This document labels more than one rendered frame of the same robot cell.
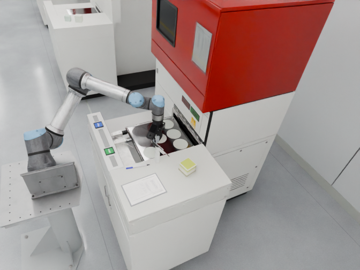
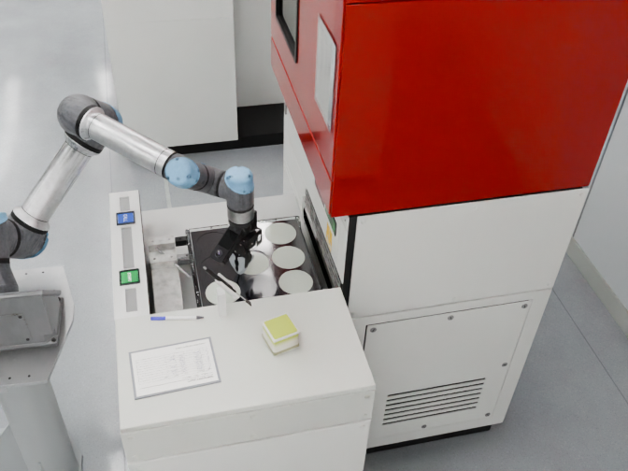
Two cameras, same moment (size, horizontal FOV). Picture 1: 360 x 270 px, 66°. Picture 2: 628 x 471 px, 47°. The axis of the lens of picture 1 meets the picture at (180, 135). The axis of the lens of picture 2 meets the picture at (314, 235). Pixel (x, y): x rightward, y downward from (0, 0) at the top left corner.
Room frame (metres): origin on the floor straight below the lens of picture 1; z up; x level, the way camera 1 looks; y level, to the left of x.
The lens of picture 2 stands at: (-0.10, -0.46, 2.43)
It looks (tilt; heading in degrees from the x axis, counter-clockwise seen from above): 42 degrees down; 16
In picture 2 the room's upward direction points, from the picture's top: 3 degrees clockwise
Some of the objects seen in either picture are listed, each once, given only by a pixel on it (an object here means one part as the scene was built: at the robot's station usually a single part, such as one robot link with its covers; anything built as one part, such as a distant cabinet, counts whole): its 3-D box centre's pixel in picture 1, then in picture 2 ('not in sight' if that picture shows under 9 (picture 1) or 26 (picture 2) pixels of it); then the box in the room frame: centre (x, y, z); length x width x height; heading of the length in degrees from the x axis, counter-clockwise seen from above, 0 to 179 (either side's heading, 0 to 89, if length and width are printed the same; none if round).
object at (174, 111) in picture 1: (185, 129); (319, 250); (1.49, -0.04, 0.89); 0.44 x 0.02 x 0.10; 31
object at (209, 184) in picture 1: (170, 184); (241, 368); (0.99, 0.02, 0.89); 0.62 x 0.35 x 0.14; 121
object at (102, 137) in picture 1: (104, 145); (130, 264); (1.24, 0.48, 0.89); 0.55 x 0.09 x 0.14; 31
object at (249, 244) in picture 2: (157, 124); (243, 231); (1.33, 0.15, 1.05); 0.09 x 0.08 x 0.12; 164
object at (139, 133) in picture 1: (159, 137); (253, 262); (1.37, 0.14, 0.90); 0.34 x 0.34 x 0.01; 31
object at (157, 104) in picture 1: (157, 105); (238, 188); (1.32, 0.15, 1.21); 0.09 x 0.08 x 0.11; 85
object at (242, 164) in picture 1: (205, 147); (392, 300); (1.83, -0.25, 0.41); 0.82 x 0.71 x 0.82; 31
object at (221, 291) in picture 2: (159, 152); (227, 294); (1.11, 0.10, 1.03); 0.06 x 0.04 x 0.13; 121
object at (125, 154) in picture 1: (123, 152); (166, 285); (1.22, 0.35, 0.87); 0.36 x 0.08 x 0.03; 31
